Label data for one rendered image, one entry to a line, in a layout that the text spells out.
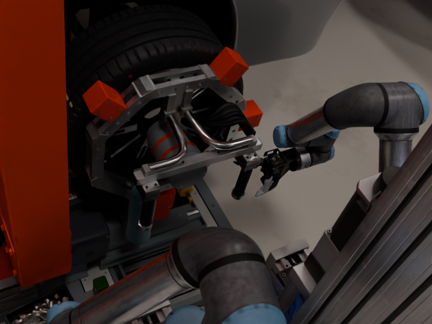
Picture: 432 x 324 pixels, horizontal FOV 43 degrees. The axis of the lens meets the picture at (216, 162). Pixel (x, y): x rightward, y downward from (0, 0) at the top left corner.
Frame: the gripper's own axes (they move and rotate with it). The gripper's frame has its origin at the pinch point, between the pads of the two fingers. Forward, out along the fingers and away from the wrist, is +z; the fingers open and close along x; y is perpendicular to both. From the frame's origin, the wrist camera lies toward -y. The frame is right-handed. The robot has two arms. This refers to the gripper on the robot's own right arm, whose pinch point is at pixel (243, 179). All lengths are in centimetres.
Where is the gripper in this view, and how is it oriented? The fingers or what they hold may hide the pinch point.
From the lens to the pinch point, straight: 178.9
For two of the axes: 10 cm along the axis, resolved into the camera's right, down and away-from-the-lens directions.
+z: -8.7, 2.5, -4.3
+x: 4.6, 7.3, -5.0
